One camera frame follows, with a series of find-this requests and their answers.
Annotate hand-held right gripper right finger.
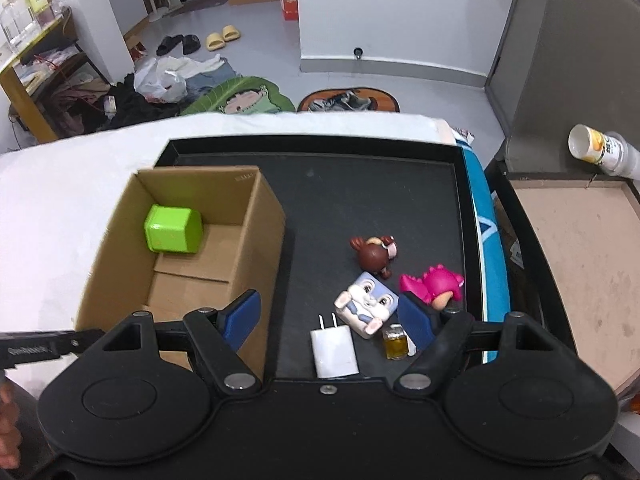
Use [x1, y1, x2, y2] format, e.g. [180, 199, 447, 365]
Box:
[394, 295, 566, 394]

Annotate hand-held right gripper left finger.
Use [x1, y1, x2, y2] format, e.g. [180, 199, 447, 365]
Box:
[90, 289, 263, 395]

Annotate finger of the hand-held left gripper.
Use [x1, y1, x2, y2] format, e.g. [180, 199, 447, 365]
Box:
[0, 328, 106, 371]

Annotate small yellow perfume bottle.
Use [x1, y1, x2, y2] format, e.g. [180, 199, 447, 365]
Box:
[382, 325, 409, 361]

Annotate grey rabbit cube figure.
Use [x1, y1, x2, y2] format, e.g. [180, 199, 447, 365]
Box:
[334, 271, 401, 339]

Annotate brown cardboard box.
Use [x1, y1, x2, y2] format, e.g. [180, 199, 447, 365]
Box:
[74, 165, 287, 384]

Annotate white plug charger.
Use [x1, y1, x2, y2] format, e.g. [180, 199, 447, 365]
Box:
[310, 313, 361, 380]

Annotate black tray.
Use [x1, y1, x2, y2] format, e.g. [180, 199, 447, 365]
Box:
[152, 136, 489, 382]

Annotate person's left hand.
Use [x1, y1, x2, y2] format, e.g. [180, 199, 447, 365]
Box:
[0, 381, 21, 467]

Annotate pink dinosaur doll figure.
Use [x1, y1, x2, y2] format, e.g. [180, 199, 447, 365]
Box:
[399, 263, 466, 312]

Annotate blue white board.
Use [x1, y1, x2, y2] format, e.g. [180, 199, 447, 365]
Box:
[452, 125, 511, 364]

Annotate green cube box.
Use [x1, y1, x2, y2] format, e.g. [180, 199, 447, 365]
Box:
[144, 205, 204, 255]

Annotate black framed brown board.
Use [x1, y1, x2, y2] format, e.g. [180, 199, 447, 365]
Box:
[483, 160, 640, 397]

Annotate green printed cushion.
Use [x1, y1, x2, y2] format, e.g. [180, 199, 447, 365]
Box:
[179, 76, 296, 116]

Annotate orange floor mat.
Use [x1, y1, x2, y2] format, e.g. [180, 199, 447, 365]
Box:
[297, 88, 402, 113]

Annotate grey sneakers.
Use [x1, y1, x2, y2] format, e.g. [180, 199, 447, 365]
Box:
[306, 91, 374, 112]

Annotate blue jeans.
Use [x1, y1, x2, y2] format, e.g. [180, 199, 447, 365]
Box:
[185, 58, 242, 96]

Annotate black cloth pile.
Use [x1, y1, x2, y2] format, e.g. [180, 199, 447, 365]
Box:
[102, 72, 181, 131]

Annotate pink cloth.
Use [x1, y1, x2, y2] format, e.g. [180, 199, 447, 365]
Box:
[50, 77, 109, 134]

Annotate white plastic bag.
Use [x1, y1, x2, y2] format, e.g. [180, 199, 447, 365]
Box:
[134, 57, 189, 104]

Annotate clear bottle yellow label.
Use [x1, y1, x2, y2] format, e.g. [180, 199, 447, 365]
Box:
[568, 123, 640, 181]

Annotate wooden side table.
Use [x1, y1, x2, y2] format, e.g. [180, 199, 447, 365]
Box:
[0, 7, 109, 144]

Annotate white cloth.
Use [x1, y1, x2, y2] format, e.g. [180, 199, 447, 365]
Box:
[170, 55, 224, 79]

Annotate clear glass jar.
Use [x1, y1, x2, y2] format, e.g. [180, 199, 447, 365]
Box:
[0, 0, 39, 47]

